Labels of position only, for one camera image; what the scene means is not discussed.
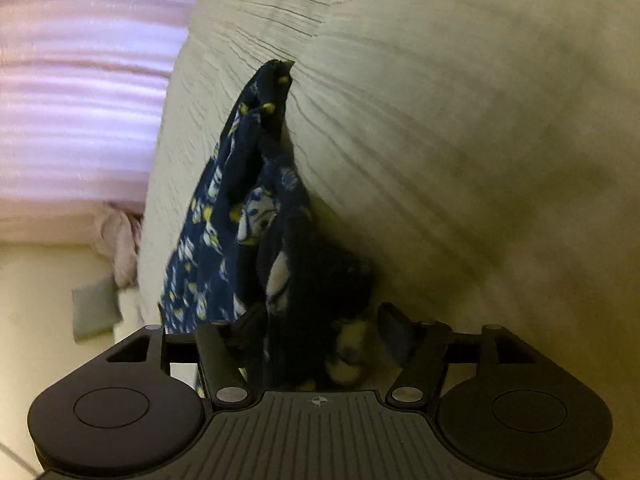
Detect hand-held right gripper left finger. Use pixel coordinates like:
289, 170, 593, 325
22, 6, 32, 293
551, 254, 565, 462
105, 304, 271, 408

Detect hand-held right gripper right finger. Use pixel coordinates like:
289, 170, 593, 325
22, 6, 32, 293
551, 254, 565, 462
377, 302, 538, 407

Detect navy printed fleece pants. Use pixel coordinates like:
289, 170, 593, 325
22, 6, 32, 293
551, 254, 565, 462
157, 59, 377, 395

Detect pink velvet pillow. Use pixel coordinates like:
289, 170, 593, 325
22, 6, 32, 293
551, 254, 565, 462
94, 202, 147, 289

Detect grey pillow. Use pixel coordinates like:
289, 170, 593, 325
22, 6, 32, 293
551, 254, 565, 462
71, 275, 124, 344

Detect bed with striped grey cover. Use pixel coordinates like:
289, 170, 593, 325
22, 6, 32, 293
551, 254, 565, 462
136, 0, 640, 363

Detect sheer pink curtain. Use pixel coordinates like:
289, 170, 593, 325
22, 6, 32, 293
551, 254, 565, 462
0, 0, 212, 247

